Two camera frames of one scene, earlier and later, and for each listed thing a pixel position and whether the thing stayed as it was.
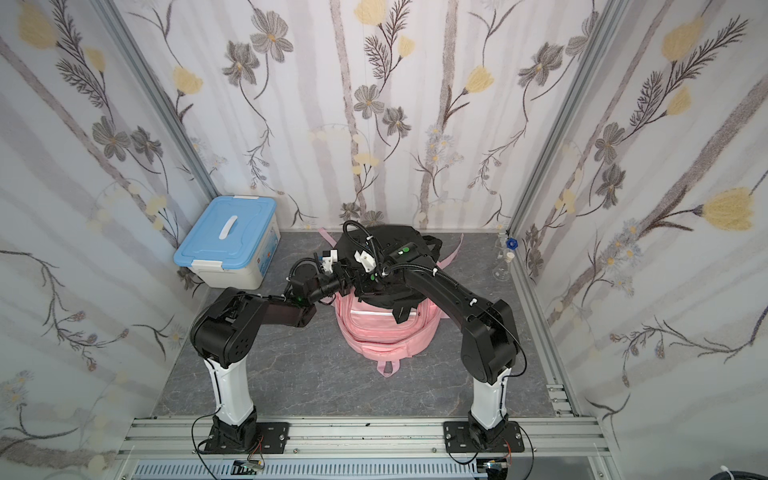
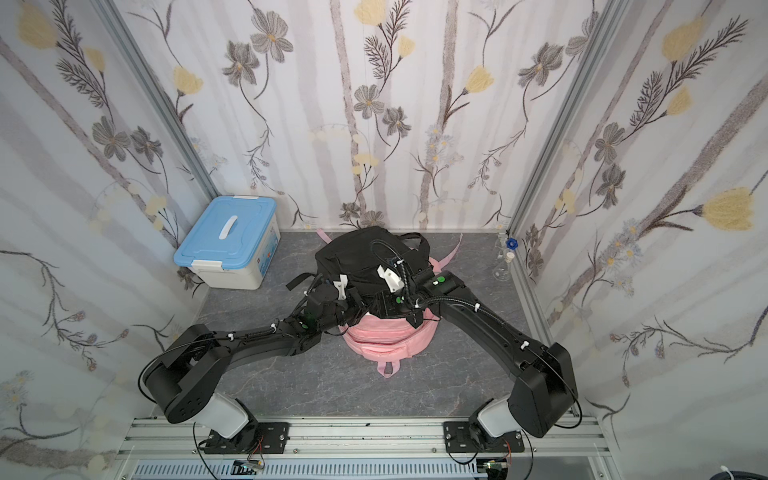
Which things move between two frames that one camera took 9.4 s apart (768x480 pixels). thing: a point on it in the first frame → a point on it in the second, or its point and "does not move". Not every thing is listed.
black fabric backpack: x=371 y=244 does not move
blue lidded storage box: x=233 y=243 does not move
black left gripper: x=345 y=283 → x=358 y=306
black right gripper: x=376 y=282 → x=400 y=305
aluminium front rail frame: x=369 y=439 does not move
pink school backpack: x=374 y=327 does not move
